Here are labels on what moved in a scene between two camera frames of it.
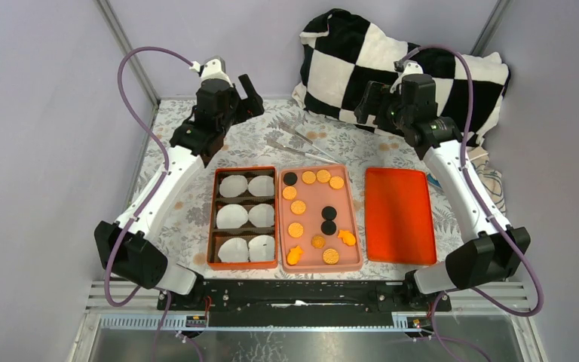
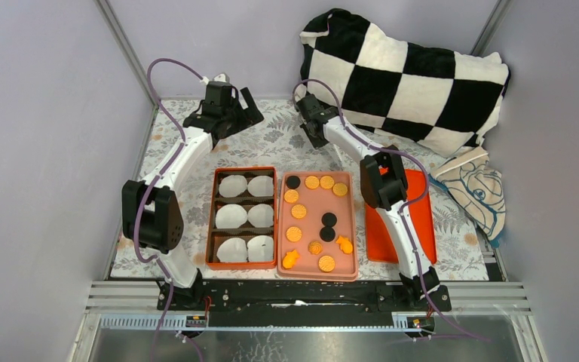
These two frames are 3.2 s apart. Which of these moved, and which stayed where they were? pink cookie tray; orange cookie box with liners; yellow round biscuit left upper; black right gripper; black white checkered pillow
Moved: black right gripper
Stayed: pink cookie tray; orange cookie box with liners; black white checkered pillow; yellow round biscuit left upper
